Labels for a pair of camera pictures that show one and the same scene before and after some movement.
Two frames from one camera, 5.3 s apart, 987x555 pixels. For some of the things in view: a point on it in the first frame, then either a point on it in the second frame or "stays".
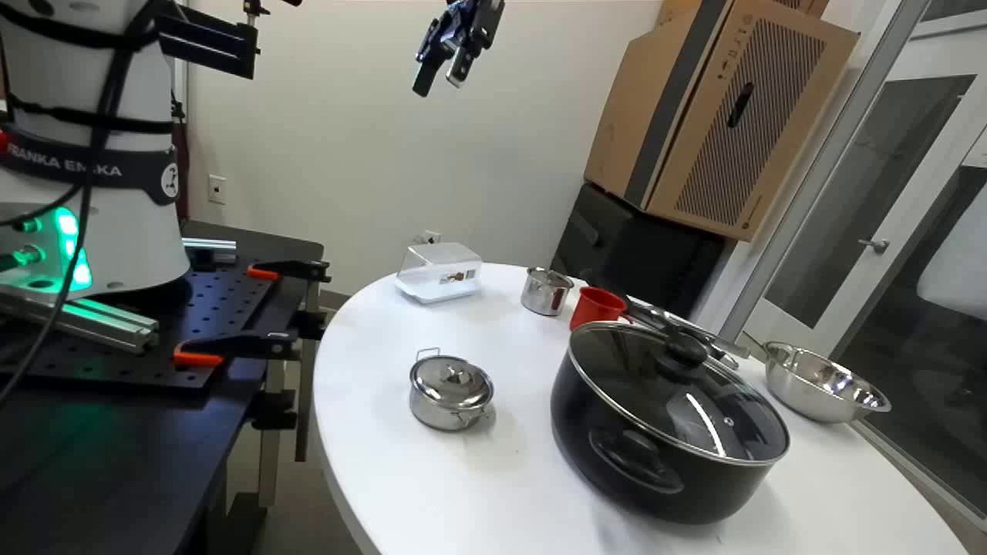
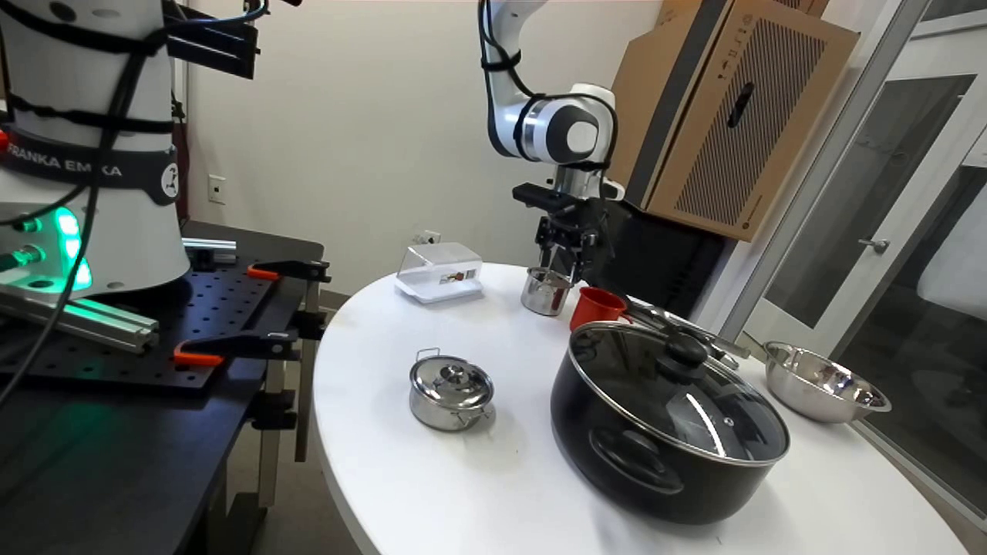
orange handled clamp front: [237, 345] stays
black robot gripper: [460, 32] to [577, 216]
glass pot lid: [679, 388] stays
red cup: [594, 307] stays
